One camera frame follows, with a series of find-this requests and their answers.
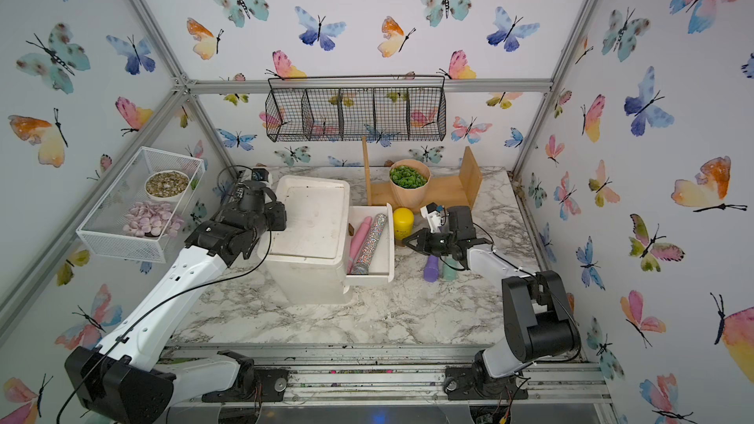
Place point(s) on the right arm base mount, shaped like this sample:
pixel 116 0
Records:
pixel 472 382

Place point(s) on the white mesh wall basket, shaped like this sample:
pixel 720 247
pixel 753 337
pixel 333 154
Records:
pixel 101 232

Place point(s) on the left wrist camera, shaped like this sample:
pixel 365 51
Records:
pixel 260 175

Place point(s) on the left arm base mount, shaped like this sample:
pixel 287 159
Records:
pixel 251 383

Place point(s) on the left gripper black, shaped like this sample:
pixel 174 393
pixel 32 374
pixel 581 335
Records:
pixel 278 209

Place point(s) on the yellow plastic jar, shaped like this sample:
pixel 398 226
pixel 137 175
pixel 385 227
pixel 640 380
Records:
pixel 403 223

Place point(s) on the black wire wall basket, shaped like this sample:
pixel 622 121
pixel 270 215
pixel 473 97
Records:
pixel 376 109

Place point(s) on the wooden shelf stand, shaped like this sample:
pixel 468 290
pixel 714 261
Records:
pixel 460 189

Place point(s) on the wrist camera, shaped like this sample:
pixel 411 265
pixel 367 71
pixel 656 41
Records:
pixel 260 175
pixel 435 215

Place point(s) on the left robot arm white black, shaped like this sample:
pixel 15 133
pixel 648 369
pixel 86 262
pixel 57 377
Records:
pixel 117 379

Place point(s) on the green microphone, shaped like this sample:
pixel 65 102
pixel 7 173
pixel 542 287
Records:
pixel 450 270

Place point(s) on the white drawer cabinet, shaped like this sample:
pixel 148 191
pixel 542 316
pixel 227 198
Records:
pixel 308 259

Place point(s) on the pink pot with green plant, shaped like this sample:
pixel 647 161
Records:
pixel 409 181

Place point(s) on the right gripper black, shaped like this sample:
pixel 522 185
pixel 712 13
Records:
pixel 424 241

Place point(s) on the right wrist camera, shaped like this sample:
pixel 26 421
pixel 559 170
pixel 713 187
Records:
pixel 435 215

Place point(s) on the white bowl of nuts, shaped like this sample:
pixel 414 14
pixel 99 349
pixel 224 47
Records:
pixel 166 186

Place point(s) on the pink microphone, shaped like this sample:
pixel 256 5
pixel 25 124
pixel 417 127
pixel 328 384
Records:
pixel 358 240

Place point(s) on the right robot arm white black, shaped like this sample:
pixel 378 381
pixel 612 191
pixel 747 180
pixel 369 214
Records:
pixel 538 321

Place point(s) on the purple microphone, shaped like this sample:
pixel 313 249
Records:
pixel 431 270

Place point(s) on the pink petal pile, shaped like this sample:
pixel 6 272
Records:
pixel 148 219

